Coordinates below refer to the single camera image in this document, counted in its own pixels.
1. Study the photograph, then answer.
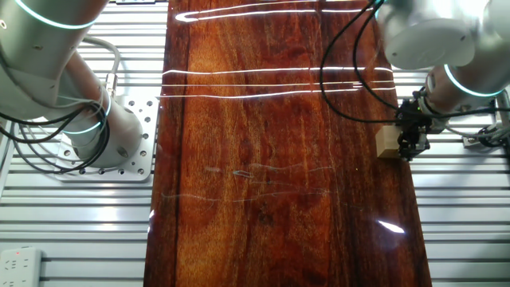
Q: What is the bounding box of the glossy wood-grain mat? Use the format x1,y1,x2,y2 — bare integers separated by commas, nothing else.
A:
143,0,434,287

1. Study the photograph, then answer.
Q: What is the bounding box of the small tan wooden block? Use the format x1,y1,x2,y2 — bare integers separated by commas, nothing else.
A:
375,125,402,159

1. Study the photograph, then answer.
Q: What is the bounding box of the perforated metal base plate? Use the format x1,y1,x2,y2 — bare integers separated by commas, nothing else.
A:
53,95,160,183

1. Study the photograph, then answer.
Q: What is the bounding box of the black cable with thick plug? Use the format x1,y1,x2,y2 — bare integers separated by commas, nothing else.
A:
351,0,499,120

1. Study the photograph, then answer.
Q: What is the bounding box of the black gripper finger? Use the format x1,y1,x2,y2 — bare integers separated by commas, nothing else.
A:
394,102,412,138
398,136,430,162

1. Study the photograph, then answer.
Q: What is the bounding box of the white power strip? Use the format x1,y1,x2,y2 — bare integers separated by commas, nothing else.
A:
0,246,43,287

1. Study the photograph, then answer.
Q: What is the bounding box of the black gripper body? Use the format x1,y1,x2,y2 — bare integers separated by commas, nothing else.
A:
410,100,433,142

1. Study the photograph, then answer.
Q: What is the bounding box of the black looped cable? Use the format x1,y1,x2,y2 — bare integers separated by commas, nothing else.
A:
10,99,112,175

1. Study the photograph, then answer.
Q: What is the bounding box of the camera mount with black knob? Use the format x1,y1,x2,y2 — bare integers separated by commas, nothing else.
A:
461,123,510,149

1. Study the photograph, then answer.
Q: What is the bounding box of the grey cable with metal connector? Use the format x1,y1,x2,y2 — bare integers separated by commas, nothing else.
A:
81,35,122,99

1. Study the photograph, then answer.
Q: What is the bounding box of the long black cable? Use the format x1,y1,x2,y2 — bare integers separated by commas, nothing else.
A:
0,102,95,155

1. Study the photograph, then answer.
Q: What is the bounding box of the thin black cable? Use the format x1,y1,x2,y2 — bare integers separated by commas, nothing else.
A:
318,0,398,124

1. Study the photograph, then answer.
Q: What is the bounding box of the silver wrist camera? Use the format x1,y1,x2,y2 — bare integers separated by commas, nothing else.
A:
496,89,510,128

